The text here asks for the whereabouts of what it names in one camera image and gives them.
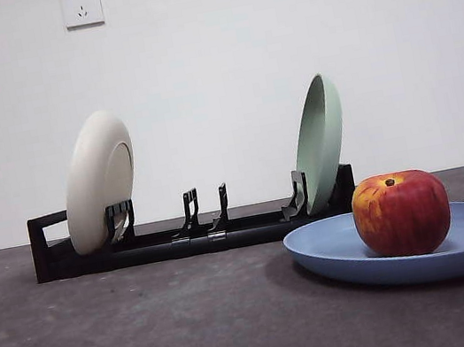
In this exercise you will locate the blue plate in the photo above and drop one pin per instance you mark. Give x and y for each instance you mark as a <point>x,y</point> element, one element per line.
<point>330,246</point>

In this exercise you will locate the red yellow apple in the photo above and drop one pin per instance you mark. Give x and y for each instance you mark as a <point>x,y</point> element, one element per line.
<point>401,215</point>

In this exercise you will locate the pale green plate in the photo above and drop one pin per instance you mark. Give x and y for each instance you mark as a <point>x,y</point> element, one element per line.
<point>321,144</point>

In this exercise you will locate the cream white plate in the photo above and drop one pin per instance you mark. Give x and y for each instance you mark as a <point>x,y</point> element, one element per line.
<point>88,176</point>

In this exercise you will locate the black plate rack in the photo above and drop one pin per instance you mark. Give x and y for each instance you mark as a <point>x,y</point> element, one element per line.
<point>73,266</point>

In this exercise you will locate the white wall socket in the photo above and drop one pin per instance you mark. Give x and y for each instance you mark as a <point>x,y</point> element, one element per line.
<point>82,6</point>

